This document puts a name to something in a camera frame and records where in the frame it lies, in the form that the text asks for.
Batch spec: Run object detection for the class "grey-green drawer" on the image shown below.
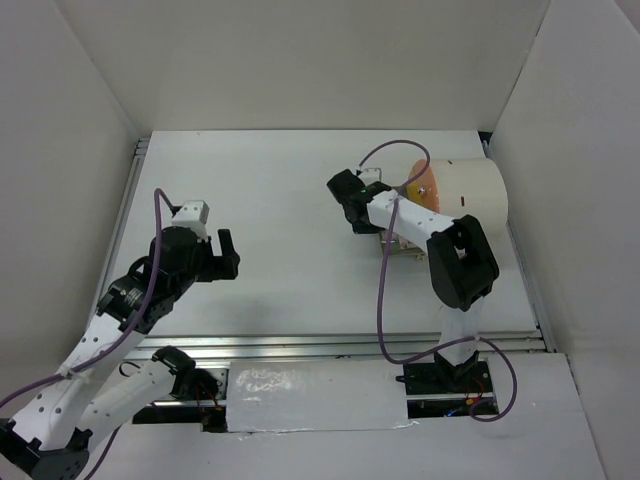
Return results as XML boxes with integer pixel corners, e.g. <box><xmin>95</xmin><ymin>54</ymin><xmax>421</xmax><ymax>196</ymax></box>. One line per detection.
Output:
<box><xmin>378</xmin><ymin>230</ymin><xmax>425</xmax><ymax>259</ymax></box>

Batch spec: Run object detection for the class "orange drawer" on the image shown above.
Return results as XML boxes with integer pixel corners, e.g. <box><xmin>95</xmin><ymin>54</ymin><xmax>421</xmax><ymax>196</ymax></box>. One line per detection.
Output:
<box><xmin>406</xmin><ymin>159</ymin><xmax>440</xmax><ymax>213</ymax></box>

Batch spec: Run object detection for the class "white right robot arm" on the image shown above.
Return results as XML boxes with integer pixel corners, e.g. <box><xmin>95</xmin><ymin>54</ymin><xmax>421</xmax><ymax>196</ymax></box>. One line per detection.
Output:
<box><xmin>327</xmin><ymin>169</ymin><xmax>499</xmax><ymax>392</ymax></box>

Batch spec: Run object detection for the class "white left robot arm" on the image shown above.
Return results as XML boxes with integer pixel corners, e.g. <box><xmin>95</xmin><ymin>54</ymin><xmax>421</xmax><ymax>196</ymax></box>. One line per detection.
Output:
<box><xmin>1</xmin><ymin>226</ymin><xmax>240</xmax><ymax>479</ymax></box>

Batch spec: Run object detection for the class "cream cylindrical drawer organizer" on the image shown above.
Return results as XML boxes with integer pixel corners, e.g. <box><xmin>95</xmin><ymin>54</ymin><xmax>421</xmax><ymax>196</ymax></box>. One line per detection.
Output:
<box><xmin>422</xmin><ymin>158</ymin><xmax>508</xmax><ymax>257</ymax></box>

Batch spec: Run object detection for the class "white taped cover panel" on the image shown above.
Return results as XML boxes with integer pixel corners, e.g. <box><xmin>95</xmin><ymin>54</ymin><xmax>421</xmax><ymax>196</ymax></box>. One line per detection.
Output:
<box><xmin>226</xmin><ymin>360</ymin><xmax>409</xmax><ymax>433</ymax></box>

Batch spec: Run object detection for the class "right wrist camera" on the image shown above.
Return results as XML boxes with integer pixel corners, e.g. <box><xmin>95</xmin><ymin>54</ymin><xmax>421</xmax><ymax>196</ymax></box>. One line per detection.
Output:
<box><xmin>356</xmin><ymin>167</ymin><xmax>383</xmax><ymax>186</ymax></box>

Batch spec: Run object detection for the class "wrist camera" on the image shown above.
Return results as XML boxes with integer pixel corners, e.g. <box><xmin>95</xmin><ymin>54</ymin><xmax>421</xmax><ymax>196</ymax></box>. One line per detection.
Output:
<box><xmin>356</xmin><ymin>167</ymin><xmax>383</xmax><ymax>186</ymax></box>
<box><xmin>171</xmin><ymin>200</ymin><xmax>209</xmax><ymax>241</ymax></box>

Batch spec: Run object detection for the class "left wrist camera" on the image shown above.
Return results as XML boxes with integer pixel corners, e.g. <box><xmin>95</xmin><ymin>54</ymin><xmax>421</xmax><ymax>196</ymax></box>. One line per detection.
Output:
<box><xmin>171</xmin><ymin>200</ymin><xmax>209</xmax><ymax>241</ymax></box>

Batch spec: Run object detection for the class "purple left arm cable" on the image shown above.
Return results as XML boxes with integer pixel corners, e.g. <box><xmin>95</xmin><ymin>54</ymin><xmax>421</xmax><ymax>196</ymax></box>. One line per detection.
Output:
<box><xmin>0</xmin><ymin>187</ymin><xmax>186</xmax><ymax>476</ymax></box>

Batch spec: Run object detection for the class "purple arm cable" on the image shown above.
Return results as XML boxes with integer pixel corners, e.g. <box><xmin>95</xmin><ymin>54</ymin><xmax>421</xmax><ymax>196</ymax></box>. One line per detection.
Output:
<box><xmin>357</xmin><ymin>138</ymin><xmax>517</xmax><ymax>424</ymax></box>
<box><xmin>0</xmin><ymin>187</ymin><xmax>186</xmax><ymax>476</ymax></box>

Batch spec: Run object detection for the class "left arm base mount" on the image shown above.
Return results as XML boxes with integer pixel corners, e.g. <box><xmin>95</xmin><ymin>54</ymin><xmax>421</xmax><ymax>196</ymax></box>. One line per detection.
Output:
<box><xmin>132</xmin><ymin>368</ymin><xmax>229</xmax><ymax>433</ymax></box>

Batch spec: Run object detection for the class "aluminium rail frame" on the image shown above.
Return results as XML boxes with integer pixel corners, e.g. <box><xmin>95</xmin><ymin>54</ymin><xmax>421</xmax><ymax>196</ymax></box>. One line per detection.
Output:
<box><xmin>75</xmin><ymin>130</ymin><xmax>556</xmax><ymax>364</ymax></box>

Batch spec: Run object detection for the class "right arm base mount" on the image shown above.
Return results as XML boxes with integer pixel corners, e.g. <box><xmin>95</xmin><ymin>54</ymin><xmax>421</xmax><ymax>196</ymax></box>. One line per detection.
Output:
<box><xmin>396</xmin><ymin>360</ymin><xmax>499</xmax><ymax>419</ymax></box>

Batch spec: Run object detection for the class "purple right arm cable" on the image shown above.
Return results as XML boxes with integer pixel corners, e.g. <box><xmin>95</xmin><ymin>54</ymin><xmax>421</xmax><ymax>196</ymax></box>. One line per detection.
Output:
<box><xmin>357</xmin><ymin>138</ymin><xmax>517</xmax><ymax>424</ymax></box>

